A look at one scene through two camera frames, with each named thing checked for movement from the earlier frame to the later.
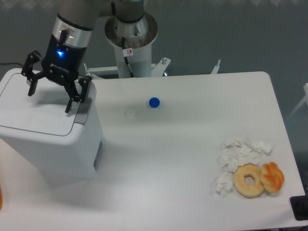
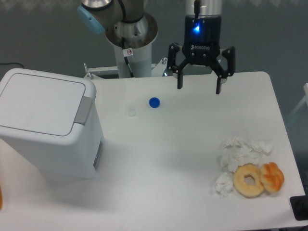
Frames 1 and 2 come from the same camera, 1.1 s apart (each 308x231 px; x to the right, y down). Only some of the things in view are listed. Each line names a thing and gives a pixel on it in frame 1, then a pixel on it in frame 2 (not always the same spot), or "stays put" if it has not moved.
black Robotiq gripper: [61, 62] -> [201, 45]
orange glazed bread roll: [272, 176] stays put
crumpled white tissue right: [263, 146] stays put
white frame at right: [305, 88] stays put
